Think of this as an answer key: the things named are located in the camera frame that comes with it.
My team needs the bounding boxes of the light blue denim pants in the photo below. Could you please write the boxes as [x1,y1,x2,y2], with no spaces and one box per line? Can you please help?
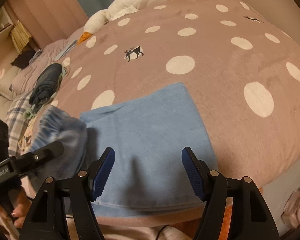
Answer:
[29,83,218,217]

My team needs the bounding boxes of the person's left hand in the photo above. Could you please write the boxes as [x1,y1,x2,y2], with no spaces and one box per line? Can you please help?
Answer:
[0,187,31,229]

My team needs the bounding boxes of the orange fuzzy cloth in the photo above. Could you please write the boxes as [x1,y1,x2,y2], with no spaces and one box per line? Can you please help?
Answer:
[173,204,235,240]

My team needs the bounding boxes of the cartoon print cream cloth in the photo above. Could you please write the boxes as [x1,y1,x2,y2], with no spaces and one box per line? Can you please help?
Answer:
[18,117,37,154]

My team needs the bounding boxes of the folded pink towel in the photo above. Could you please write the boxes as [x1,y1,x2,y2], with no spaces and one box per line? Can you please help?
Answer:
[281,189,300,229]

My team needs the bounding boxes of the plaid grey white pillow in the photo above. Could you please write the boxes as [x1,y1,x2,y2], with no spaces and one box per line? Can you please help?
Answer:
[5,91,32,157]

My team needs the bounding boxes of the beige pillow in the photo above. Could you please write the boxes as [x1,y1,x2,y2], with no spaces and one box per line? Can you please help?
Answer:
[0,66,21,101]

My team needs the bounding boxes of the lilac quilted duvet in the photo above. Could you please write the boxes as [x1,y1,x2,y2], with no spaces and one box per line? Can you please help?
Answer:
[11,27,83,95]

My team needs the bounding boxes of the folded dark denim jeans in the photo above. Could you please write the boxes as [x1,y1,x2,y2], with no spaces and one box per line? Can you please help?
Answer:
[29,63,62,106]

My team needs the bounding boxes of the black cloth on pillow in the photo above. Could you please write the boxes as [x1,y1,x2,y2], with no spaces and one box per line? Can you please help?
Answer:
[11,50,36,69]

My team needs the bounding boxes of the yellow pleated lamp shade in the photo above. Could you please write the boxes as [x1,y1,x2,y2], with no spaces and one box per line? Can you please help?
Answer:
[10,21,32,54]

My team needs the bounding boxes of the brown polka dot blanket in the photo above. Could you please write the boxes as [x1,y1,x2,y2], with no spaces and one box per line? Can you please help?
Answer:
[51,0,300,227]

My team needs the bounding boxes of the pink curtain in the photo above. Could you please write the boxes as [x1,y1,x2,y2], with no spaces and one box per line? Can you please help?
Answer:
[5,0,88,48]

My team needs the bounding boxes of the white goose plush toy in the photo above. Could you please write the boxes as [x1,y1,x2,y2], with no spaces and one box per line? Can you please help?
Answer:
[76,0,190,46]

